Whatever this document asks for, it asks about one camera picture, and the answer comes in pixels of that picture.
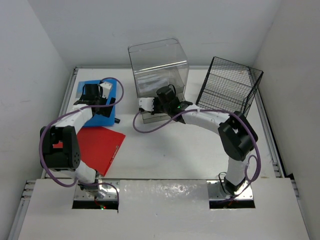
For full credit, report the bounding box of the black wire mesh rack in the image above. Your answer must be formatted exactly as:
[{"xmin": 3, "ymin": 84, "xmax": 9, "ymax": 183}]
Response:
[{"xmin": 195, "ymin": 56, "xmax": 264, "ymax": 116}]

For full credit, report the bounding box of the aluminium table frame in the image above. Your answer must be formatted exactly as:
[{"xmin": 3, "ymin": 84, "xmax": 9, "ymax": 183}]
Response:
[{"xmin": 8, "ymin": 67, "xmax": 300, "ymax": 240}]

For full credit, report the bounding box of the pink black highlighter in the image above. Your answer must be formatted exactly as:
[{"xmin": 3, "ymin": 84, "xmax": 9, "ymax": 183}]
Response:
[{"xmin": 114, "ymin": 118, "xmax": 121, "ymax": 124}]

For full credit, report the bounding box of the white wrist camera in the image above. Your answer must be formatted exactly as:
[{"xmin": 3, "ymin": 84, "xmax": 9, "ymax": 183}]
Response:
[
  {"xmin": 98, "ymin": 81, "xmax": 113, "ymax": 99},
  {"xmin": 138, "ymin": 97, "xmax": 155, "ymax": 112}
]

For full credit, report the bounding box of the red folder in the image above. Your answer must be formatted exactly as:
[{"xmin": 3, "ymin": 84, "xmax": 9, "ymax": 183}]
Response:
[{"xmin": 77, "ymin": 126, "xmax": 126, "ymax": 176}]

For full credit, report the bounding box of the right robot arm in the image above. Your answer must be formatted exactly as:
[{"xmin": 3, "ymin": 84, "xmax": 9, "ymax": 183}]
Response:
[{"xmin": 155, "ymin": 86, "xmax": 258, "ymax": 194}]

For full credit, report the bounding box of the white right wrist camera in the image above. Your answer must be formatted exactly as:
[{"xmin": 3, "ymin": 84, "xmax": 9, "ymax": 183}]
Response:
[{"xmin": 138, "ymin": 97, "xmax": 155, "ymax": 112}]

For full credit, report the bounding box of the white front cover panel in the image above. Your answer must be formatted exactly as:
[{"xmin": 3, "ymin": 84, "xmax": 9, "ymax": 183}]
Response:
[{"xmin": 19, "ymin": 178, "xmax": 309, "ymax": 240}]

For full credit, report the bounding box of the blue folder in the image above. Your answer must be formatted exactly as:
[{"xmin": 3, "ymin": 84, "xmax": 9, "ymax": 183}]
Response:
[{"xmin": 75, "ymin": 78, "xmax": 120, "ymax": 127}]

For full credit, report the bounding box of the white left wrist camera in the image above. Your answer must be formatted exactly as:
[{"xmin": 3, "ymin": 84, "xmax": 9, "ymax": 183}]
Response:
[{"xmin": 98, "ymin": 81, "xmax": 113, "ymax": 99}]

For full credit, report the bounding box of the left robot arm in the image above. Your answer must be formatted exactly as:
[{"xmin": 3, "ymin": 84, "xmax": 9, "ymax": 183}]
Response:
[{"xmin": 39, "ymin": 81, "xmax": 116, "ymax": 188}]

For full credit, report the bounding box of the clear plastic drawer organizer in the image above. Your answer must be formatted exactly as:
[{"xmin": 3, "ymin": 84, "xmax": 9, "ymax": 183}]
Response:
[{"xmin": 127, "ymin": 37, "xmax": 190, "ymax": 125}]

